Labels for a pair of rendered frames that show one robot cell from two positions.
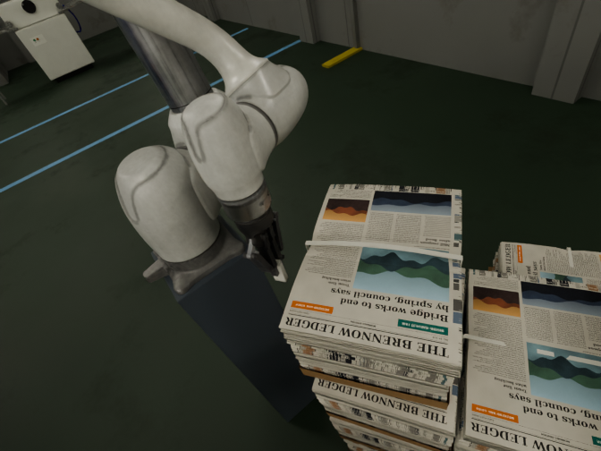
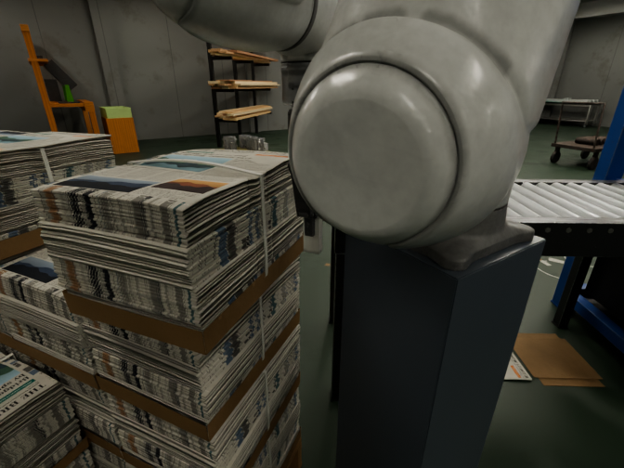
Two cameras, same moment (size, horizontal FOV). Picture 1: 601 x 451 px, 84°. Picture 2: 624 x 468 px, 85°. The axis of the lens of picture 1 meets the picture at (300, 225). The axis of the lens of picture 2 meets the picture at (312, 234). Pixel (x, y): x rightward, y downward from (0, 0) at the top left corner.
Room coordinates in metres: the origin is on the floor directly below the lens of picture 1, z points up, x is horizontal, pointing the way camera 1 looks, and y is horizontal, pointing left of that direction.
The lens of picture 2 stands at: (1.02, 0.00, 1.20)
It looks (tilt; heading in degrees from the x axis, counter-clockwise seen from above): 24 degrees down; 171
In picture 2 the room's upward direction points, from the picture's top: straight up
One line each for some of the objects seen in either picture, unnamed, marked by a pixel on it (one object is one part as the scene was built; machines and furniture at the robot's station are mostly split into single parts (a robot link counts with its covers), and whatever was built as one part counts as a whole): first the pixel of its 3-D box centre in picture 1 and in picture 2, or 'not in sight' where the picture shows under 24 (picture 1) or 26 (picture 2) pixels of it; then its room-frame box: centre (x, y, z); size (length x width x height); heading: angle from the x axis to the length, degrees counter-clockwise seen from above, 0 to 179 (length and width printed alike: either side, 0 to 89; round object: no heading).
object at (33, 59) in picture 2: not in sight; (82, 95); (-6.63, -3.27, 1.03); 1.63 x 1.42 x 2.06; 24
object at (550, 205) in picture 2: not in sight; (539, 202); (-0.10, 1.07, 0.77); 0.47 x 0.05 x 0.05; 169
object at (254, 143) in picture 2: not in sight; (243, 151); (-4.84, -0.24, 0.19); 1.36 x 0.96 x 0.38; 25
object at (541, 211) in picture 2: not in sight; (522, 202); (-0.11, 1.01, 0.77); 0.47 x 0.05 x 0.05; 169
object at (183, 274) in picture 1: (187, 248); (452, 210); (0.59, 0.27, 1.03); 0.22 x 0.18 x 0.06; 114
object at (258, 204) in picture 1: (245, 197); (312, 86); (0.49, 0.08, 1.19); 0.09 x 0.09 x 0.06
